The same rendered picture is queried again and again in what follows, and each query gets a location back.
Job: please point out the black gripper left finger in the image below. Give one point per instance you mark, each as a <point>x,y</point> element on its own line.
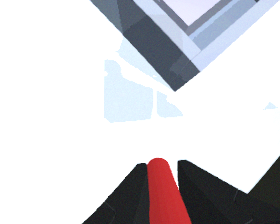
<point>128,203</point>

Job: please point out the red peg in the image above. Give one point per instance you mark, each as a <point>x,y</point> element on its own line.
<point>165,202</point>

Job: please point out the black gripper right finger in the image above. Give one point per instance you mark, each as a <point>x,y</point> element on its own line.
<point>209,200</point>

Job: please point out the white square plate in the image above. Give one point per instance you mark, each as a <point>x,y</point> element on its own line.
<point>190,14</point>

